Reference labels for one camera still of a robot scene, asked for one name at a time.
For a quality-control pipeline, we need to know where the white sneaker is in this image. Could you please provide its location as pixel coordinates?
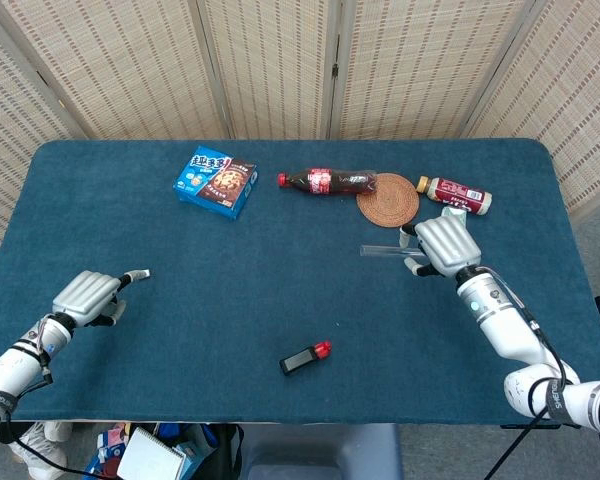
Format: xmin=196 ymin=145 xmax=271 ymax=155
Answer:
xmin=9 ymin=421 xmax=71 ymax=479

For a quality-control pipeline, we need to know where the woven folding screen panel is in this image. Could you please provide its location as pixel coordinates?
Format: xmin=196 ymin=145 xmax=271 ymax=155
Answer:
xmin=462 ymin=0 xmax=600 ymax=221
xmin=197 ymin=0 xmax=344 ymax=141
xmin=0 ymin=0 xmax=231 ymax=141
xmin=329 ymin=0 xmax=536 ymax=141
xmin=0 ymin=0 xmax=89 ymax=251

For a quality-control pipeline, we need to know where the cola bottle with red cap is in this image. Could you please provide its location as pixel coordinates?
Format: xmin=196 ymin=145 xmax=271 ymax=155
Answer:
xmin=277 ymin=167 xmax=380 ymax=197

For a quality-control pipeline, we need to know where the white spiral notebook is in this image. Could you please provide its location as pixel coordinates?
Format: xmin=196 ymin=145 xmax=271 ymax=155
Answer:
xmin=116 ymin=427 xmax=187 ymax=480

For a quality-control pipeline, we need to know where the blue cookie box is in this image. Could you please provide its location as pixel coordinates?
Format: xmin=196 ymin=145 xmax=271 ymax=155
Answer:
xmin=172 ymin=145 xmax=260 ymax=221

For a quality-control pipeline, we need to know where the maroon coffee bottle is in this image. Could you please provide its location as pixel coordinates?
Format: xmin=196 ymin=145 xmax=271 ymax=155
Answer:
xmin=416 ymin=175 xmax=493 ymax=216

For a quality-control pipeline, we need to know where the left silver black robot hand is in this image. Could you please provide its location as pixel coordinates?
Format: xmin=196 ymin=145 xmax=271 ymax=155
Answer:
xmin=52 ymin=269 xmax=149 ymax=329

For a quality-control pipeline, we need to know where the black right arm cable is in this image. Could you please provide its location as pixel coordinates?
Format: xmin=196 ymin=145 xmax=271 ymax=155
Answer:
xmin=483 ymin=267 xmax=581 ymax=480

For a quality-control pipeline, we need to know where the white green tissue pack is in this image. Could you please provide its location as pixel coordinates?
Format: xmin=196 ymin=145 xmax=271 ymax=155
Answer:
xmin=439 ymin=204 xmax=469 ymax=226

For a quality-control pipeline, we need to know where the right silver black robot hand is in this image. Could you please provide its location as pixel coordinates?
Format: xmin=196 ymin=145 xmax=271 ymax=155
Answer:
xmin=398 ymin=215 xmax=483 ymax=279

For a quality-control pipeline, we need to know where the grey chair seat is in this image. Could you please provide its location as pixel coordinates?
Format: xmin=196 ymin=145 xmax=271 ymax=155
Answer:
xmin=239 ymin=423 xmax=404 ymax=480

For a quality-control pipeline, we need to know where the black bag with items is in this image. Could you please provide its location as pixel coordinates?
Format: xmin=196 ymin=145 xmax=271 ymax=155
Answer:
xmin=82 ymin=423 xmax=245 ymax=480

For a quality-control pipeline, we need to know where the black ink bottle red cap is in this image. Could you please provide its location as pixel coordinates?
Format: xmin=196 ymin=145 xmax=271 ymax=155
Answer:
xmin=279 ymin=340 xmax=333 ymax=377

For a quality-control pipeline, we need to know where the blue table cloth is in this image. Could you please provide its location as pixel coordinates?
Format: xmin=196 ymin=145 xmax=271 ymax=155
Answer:
xmin=0 ymin=138 xmax=600 ymax=426

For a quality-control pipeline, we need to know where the clear glass test tube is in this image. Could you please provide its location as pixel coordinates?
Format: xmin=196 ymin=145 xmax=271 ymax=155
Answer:
xmin=360 ymin=243 xmax=426 ymax=259

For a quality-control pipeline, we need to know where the round woven rattan coaster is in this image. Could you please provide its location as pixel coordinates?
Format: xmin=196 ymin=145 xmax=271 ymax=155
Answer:
xmin=356 ymin=172 xmax=421 ymax=229

